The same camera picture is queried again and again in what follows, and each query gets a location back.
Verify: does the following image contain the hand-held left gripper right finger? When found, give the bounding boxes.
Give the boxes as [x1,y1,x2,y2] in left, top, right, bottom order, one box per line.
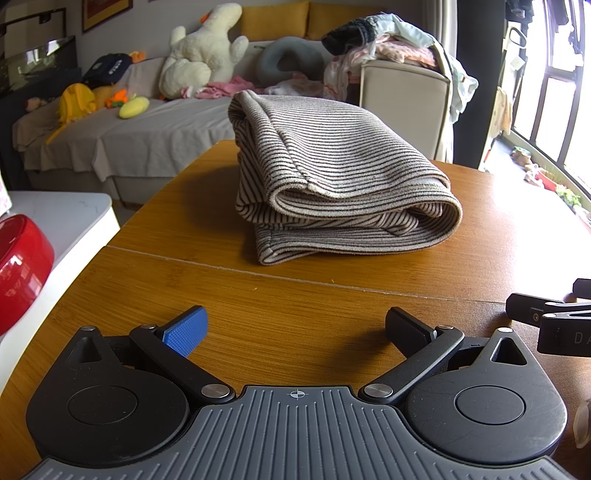
[358,307,532,407]

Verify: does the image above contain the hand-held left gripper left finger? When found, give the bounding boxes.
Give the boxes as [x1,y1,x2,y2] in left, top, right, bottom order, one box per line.
[65,306,237,406]

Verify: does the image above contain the striped sweater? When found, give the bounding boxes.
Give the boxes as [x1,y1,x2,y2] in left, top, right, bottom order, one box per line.
[228,90,463,266]

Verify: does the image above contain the pile of clothes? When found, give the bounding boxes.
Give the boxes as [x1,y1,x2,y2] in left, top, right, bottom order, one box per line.
[265,13,479,123]

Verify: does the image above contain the dark hanging clothes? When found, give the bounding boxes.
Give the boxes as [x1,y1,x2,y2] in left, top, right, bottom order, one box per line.
[505,0,591,28]

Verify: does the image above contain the white side table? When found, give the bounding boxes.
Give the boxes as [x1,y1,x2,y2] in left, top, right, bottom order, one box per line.
[0,191,122,356]

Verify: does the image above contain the red bowl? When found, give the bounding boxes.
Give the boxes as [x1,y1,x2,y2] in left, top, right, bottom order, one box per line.
[0,215,55,336]

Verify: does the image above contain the beige hanging towel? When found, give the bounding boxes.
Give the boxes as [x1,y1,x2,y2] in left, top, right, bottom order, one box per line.
[490,88,513,138]

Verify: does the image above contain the grey sofa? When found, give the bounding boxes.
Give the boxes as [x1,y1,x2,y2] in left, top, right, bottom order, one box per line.
[13,39,365,208]

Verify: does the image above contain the beige armchair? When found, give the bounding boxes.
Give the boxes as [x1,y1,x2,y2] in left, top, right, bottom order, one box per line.
[359,60,453,162]

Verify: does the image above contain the yellow-green plush toy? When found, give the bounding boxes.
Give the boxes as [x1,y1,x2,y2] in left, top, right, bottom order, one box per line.
[119,95,151,119]

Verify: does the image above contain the pink garment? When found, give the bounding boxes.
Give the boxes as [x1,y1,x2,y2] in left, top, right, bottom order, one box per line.
[181,76,266,100]

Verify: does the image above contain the white plush duck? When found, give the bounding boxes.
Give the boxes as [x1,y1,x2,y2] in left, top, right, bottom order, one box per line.
[158,2,250,100]

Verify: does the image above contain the black cap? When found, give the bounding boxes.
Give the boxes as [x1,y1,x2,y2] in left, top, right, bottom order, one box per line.
[82,53,133,88]

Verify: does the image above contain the grey neck pillow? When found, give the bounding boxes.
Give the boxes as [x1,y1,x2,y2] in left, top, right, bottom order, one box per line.
[256,37,326,86]

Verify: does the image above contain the black glass cabinet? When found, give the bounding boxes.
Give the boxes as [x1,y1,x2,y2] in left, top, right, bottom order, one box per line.
[0,7,77,95]

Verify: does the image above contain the yellow cushion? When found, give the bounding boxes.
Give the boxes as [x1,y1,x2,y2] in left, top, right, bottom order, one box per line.
[240,0,310,42]
[307,0,384,41]

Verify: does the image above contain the framed red picture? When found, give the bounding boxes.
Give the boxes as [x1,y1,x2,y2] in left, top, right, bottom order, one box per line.
[82,0,134,33]

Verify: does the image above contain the black window frame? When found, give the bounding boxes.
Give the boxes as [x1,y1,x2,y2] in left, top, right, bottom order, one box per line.
[499,0,591,208]

